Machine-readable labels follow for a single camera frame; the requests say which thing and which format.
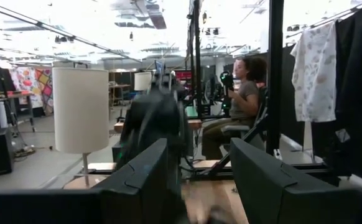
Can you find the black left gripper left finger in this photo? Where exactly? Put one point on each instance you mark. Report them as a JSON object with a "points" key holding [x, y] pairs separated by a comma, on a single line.
{"points": [[140, 193]]}

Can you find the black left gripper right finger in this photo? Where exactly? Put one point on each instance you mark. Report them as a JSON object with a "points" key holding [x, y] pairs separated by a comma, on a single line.
{"points": [[277, 199]]}

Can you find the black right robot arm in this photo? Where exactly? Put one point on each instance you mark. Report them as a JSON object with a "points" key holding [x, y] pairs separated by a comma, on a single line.
{"points": [[159, 115]]}

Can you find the grey office chair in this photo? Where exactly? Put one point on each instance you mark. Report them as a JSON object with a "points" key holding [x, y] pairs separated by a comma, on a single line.
{"points": [[235, 128]]}

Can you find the person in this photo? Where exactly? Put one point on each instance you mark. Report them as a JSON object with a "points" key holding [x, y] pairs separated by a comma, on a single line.
{"points": [[246, 96]]}

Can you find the white lampshade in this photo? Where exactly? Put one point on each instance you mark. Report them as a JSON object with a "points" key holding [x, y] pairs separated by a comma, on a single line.
{"points": [[142, 81]]}

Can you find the power strip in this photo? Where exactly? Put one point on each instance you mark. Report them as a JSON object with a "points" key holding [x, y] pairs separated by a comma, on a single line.
{"points": [[25, 152]]}

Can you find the red lit screen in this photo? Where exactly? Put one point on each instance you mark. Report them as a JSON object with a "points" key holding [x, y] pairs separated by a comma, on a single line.
{"points": [[183, 75]]}

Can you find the white patterned cloth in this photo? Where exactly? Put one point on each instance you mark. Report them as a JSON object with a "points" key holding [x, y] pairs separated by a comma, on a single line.
{"points": [[314, 77]]}

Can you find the black curtain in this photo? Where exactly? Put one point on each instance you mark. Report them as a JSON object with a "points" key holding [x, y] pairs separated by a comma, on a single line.
{"points": [[358, 93]]}

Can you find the colourful patchwork quilt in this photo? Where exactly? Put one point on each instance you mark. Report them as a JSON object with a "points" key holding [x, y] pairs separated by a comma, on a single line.
{"points": [[28, 84]]}

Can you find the black vertical pole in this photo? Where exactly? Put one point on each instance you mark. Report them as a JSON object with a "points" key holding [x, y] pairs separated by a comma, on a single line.
{"points": [[196, 46]]}

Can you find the white paper roll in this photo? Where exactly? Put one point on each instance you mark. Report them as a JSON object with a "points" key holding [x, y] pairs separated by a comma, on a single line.
{"points": [[2, 115]]}

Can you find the wooden workbench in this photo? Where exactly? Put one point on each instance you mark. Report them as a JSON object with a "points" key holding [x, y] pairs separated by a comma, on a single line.
{"points": [[13, 94]]}

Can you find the black aluminium table frame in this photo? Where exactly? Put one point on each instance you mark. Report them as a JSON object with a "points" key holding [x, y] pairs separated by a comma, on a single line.
{"points": [[275, 77]]}

